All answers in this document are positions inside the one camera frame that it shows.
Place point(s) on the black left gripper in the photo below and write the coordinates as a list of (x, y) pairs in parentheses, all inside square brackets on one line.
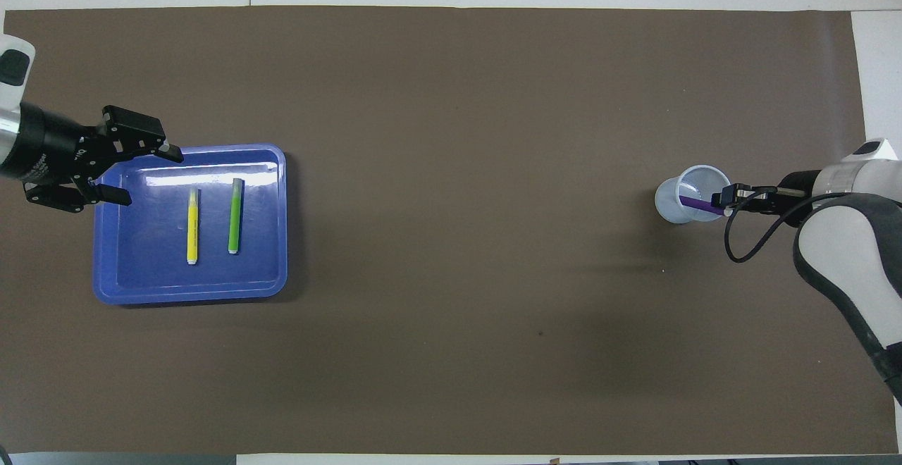
[(56, 151)]

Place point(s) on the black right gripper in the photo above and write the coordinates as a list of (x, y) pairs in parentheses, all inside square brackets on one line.
[(800, 197)]

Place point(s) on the purple highlighter pen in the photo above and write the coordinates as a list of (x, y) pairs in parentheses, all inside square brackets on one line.
[(697, 203)]

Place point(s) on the yellow highlighter pen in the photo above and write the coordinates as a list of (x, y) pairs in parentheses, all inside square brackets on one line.
[(192, 229)]

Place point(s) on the green highlighter pen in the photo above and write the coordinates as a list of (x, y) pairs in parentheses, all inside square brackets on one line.
[(235, 218)]

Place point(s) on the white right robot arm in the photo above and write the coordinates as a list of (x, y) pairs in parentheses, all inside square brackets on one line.
[(835, 246)]

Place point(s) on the blue plastic tray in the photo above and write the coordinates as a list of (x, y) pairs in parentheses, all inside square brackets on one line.
[(141, 268)]

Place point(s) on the blue mesh pen cup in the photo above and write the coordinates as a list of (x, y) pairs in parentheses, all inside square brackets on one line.
[(676, 197)]

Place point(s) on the brown table mat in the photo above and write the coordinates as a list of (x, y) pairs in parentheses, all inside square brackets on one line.
[(458, 275)]

